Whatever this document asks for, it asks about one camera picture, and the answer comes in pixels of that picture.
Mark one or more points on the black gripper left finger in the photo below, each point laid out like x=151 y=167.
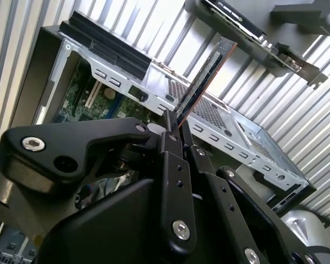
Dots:
x=57 y=140

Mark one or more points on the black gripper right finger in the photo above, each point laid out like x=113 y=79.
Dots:
x=213 y=192

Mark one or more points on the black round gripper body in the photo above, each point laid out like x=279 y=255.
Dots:
x=112 y=225

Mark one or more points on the green RAM stick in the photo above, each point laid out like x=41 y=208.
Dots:
x=206 y=79

